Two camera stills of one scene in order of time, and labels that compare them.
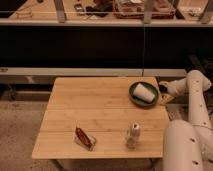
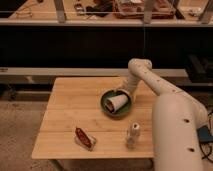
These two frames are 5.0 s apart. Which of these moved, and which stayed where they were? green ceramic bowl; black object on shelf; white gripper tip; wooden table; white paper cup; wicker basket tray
Moved: white paper cup; green ceramic bowl; white gripper tip
Stayed: wicker basket tray; wooden table; black object on shelf
